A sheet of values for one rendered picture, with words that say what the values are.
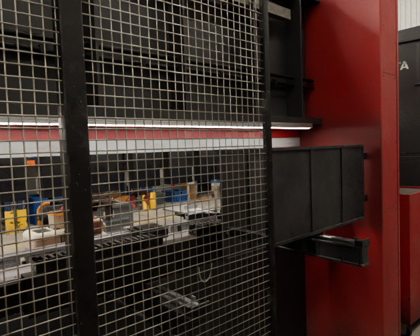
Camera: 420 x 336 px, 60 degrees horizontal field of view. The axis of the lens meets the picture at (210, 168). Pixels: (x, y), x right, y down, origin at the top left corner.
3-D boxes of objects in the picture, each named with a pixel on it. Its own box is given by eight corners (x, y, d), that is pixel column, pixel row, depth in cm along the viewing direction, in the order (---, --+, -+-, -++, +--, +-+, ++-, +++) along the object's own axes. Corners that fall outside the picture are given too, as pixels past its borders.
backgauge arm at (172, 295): (118, 287, 162) (117, 257, 161) (213, 342, 114) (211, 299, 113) (101, 293, 157) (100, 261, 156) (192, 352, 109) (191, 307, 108)
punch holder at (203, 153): (211, 178, 211) (210, 149, 210) (221, 179, 204) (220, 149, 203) (191, 180, 201) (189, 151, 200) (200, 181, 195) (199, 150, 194)
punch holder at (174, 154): (183, 181, 198) (182, 151, 197) (193, 181, 191) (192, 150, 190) (160, 183, 188) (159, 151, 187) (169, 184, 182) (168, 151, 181)
